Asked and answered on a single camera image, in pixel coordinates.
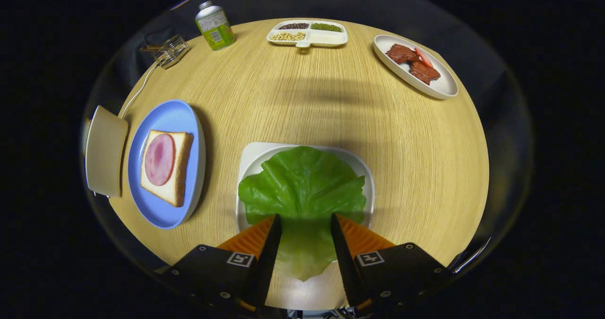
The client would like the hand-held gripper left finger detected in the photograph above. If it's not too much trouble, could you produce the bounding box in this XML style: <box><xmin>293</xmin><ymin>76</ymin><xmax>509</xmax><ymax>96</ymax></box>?
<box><xmin>161</xmin><ymin>214</ymin><xmax>283</xmax><ymax>312</ymax></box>

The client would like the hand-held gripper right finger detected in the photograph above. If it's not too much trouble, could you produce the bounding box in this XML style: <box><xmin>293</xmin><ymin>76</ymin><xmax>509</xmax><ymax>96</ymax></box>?
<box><xmin>330</xmin><ymin>213</ymin><xmax>452</xmax><ymax>312</ymax></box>

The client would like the green lettuce leaf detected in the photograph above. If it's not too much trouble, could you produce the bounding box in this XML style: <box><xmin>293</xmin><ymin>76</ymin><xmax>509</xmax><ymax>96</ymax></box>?
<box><xmin>238</xmin><ymin>146</ymin><xmax>367</xmax><ymax>282</ymax></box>

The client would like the white square plate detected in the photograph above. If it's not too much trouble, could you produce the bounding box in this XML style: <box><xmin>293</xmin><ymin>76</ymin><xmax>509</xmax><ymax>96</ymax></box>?
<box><xmin>235</xmin><ymin>142</ymin><xmax>376</xmax><ymax>310</ymax></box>

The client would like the blue plate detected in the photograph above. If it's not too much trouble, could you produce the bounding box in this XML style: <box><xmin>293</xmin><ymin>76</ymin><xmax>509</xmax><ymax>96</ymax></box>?
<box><xmin>127</xmin><ymin>100</ymin><xmax>207</xmax><ymax>230</ymax></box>

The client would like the white bread slice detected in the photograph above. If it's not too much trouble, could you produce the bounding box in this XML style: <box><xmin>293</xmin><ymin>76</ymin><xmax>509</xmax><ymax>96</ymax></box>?
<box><xmin>140</xmin><ymin>129</ymin><xmax>194</xmax><ymax>208</ymax></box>

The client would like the pink ham slice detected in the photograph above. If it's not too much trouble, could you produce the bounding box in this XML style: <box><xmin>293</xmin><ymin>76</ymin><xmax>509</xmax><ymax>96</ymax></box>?
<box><xmin>144</xmin><ymin>133</ymin><xmax>176</xmax><ymax>186</ymax></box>

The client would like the white toaster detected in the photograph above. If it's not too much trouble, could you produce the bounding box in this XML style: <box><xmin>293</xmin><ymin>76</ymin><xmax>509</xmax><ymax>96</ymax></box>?
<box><xmin>84</xmin><ymin>105</ymin><xmax>129</xmax><ymax>198</ymax></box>

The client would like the white oval plate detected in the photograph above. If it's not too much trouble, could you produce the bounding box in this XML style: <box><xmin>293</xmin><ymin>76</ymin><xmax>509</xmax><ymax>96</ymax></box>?
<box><xmin>373</xmin><ymin>34</ymin><xmax>459</xmax><ymax>100</ymax></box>

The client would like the brown meat piece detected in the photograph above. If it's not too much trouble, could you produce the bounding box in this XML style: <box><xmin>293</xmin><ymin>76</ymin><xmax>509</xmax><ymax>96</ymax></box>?
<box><xmin>408</xmin><ymin>60</ymin><xmax>441</xmax><ymax>85</ymax></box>
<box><xmin>385</xmin><ymin>43</ymin><xmax>420</xmax><ymax>65</ymax></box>

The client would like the pink sausage piece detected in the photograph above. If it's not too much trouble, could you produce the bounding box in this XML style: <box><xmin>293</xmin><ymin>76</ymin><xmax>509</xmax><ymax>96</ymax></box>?
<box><xmin>415</xmin><ymin>47</ymin><xmax>434</xmax><ymax>69</ymax></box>

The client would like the white divided dish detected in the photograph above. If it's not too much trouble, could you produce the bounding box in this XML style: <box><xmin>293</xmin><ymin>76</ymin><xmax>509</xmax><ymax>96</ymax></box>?
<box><xmin>266</xmin><ymin>20</ymin><xmax>348</xmax><ymax>49</ymax></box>

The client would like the green and silver bottle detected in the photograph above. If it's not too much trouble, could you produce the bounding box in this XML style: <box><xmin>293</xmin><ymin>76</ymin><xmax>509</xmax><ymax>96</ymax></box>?
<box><xmin>195</xmin><ymin>0</ymin><xmax>236</xmax><ymax>52</ymax></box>

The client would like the white power cable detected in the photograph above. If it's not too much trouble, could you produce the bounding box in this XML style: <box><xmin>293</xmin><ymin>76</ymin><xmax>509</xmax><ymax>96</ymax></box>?
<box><xmin>119</xmin><ymin>63</ymin><xmax>159</xmax><ymax>120</ymax></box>

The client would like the metal wire basket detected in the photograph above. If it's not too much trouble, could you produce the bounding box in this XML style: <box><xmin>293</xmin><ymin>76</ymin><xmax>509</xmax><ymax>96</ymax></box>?
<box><xmin>151</xmin><ymin>34</ymin><xmax>190</xmax><ymax>70</ymax></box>

